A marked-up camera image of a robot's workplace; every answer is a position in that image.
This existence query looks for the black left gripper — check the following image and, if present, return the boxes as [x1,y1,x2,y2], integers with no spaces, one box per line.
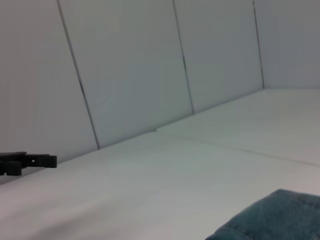
[0,151,58,176]

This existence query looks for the blue denim shorts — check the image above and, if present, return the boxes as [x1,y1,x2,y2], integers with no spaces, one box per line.
[204,188,320,240]

